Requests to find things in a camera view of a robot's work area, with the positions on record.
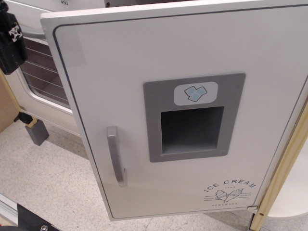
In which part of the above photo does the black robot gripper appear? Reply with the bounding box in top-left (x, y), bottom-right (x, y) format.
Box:
top-left (0, 0), bottom-right (27, 75)

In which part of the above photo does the white toy fridge door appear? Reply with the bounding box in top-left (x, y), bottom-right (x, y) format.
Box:
top-left (41, 0), bottom-right (308, 220)

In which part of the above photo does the white toy oven door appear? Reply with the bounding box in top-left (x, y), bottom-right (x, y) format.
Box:
top-left (4, 0), bottom-right (80, 137)

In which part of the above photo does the light wooden side board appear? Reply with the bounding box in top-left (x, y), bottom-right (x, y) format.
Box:
top-left (0, 70), bottom-right (21, 132)

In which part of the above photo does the grey kitchen foot block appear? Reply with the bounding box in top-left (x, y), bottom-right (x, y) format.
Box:
top-left (26, 120), bottom-right (49, 146)

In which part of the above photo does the grey ice dispenser panel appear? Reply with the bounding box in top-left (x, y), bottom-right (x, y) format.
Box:
top-left (143, 73), bottom-right (246, 163)

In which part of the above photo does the grey oven door handle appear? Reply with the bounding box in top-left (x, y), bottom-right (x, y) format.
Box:
top-left (22, 31), bottom-right (46, 39)

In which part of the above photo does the grey fridge door handle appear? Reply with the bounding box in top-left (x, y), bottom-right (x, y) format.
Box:
top-left (106, 126), bottom-right (128, 187)

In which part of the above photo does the aluminium rail with black base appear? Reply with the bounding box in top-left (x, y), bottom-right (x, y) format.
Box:
top-left (0, 194), bottom-right (61, 231)

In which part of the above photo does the wooden fridge cabinet frame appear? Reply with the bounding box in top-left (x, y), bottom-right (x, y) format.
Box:
top-left (249, 99), bottom-right (308, 231)

